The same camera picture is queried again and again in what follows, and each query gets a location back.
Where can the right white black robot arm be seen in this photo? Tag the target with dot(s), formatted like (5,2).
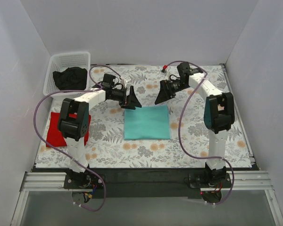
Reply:
(218,117)

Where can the red folded t shirt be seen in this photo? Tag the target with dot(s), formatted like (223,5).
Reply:
(54,136)

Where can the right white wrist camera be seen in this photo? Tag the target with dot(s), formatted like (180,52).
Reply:
(164,71)

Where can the white plastic basket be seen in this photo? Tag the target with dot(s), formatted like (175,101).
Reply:
(59,63)

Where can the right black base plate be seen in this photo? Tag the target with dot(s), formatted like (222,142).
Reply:
(202,180)

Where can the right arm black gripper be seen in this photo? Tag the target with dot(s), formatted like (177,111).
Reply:
(165,89)

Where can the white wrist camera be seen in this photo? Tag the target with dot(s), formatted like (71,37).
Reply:
(164,71)
(124,81)

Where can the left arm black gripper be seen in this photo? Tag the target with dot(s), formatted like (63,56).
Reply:
(127,97)

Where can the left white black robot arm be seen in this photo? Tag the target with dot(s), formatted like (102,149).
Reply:
(73,120)

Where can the aluminium frame rail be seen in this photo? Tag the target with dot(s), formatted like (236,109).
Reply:
(241,180)

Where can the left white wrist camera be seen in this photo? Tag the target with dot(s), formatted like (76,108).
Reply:
(124,81)

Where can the black crumpled t shirt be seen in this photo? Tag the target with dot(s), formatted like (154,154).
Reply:
(73,78)

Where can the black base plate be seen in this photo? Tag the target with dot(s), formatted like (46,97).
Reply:
(82,181)
(202,180)

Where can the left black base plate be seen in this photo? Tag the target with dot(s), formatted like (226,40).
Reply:
(82,181)

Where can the teal t shirt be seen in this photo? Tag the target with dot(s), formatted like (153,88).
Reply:
(147,123)

